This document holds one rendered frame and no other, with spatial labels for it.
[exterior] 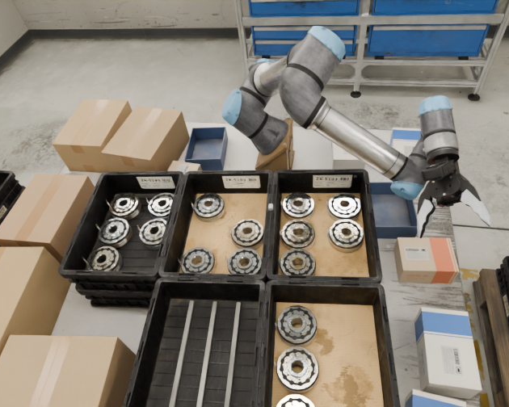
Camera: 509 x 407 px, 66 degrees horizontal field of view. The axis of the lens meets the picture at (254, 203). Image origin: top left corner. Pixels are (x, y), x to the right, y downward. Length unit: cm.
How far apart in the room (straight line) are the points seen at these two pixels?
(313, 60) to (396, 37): 193
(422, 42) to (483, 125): 69
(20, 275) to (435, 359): 118
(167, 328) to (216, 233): 33
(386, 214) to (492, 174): 138
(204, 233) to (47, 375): 57
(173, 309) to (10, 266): 52
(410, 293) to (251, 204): 57
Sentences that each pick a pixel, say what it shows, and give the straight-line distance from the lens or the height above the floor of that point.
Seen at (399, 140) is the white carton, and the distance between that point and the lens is 162.
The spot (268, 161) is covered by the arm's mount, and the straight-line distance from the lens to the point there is 146.
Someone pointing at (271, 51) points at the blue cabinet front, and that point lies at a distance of 304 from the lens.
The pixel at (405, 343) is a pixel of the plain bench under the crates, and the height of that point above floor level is 70.
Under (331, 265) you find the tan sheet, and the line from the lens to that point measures 118.
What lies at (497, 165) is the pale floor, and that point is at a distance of 283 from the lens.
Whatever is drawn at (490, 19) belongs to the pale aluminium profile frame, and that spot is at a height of 59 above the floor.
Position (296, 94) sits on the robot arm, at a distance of 104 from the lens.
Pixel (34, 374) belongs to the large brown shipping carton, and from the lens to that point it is 118.
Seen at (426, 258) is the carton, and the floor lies 78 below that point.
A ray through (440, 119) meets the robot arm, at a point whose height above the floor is 121.
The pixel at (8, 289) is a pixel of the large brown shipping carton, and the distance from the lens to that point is 135.
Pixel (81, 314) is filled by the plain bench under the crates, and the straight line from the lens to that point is 144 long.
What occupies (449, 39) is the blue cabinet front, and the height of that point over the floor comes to 44.
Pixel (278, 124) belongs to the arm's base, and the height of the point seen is 92.
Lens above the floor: 185
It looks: 50 degrees down
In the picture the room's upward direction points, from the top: 9 degrees counter-clockwise
